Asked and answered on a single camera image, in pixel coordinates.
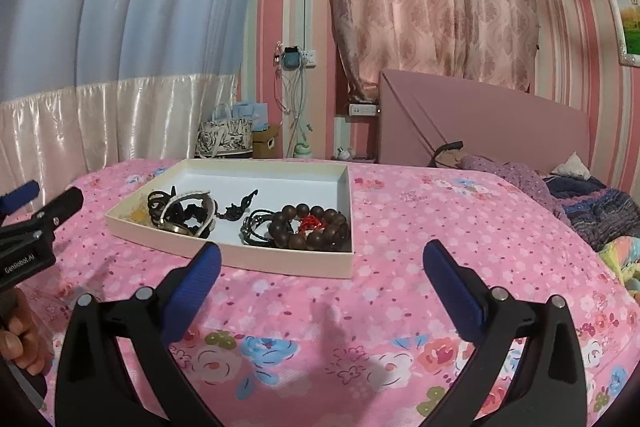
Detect colourful cloth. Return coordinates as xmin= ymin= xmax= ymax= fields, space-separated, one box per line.
xmin=597 ymin=234 xmax=640 ymax=304

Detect jade pendant with black cord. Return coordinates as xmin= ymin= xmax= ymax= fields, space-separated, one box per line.
xmin=148 ymin=189 xmax=177 ymax=229

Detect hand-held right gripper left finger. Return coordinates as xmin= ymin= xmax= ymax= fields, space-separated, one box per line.
xmin=54 ymin=241 xmax=223 ymax=427

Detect white shallow box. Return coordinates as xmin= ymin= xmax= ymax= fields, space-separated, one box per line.
xmin=104 ymin=158 xmax=356 ymax=281

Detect light blue gift bag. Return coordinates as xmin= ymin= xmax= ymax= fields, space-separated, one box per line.
xmin=231 ymin=101 xmax=269 ymax=131

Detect pink headboard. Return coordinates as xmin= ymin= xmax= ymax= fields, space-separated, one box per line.
xmin=377 ymin=68 xmax=592 ymax=181

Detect hanging white cables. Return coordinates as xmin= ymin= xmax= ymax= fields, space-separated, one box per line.
xmin=271 ymin=67 xmax=312 ymax=148

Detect dark blue patterned blanket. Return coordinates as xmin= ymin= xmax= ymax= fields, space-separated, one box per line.
xmin=544 ymin=176 xmax=640 ymax=254

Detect white satin curtain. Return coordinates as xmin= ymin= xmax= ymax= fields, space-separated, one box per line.
xmin=0 ymin=73 xmax=239 ymax=210

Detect black and white tote bag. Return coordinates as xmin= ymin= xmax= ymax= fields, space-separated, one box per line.
xmin=195 ymin=104 xmax=254 ymax=159

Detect purple dotted pillow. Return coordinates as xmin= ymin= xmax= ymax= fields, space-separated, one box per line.
xmin=460 ymin=155 xmax=572 ymax=224

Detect white cloth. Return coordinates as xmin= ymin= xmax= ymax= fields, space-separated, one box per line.
xmin=550 ymin=151 xmax=591 ymax=180

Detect framed landscape picture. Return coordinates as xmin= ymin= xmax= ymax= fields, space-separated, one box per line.
xmin=604 ymin=0 xmax=640 ymax=68

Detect black tassel charm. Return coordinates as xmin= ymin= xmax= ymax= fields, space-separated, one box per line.
xmin=218 ymin=188 xmax=260 ymax=222

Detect person's left hand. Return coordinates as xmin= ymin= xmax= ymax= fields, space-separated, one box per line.
xmin=0 ymin=289 xmax=54 ymax=376

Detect black leather bracelet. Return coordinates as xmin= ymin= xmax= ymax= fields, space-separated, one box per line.
xmin=240 ymin=208 xmax=281 ymax=249

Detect brown cardboard box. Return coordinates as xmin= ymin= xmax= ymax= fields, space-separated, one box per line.
xmin=251 ymin=125 xmax=280 ymax=160

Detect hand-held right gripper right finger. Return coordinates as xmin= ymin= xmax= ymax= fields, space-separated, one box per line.
xmin=422 ymin=239 xmax=587 ymax=427

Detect brown wooden bead bracelet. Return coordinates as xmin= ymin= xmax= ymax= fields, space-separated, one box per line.
xmin=267 ymin=203 xmax=351 ymax=253

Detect red string bracelet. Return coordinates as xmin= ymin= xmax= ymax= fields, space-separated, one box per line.
xmin=297 ymin=215 xmax=329 ymax=236

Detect pink floral blanket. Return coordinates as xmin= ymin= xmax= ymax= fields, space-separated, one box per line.
xmin=22 ymin=157 xmax=640 ymax=427

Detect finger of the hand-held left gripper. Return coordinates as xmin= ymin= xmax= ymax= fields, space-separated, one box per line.
xmin=0 ymin=180 xmax=41 ymax=214
xmin=0 ymin=187 xmax=84 ymax=249

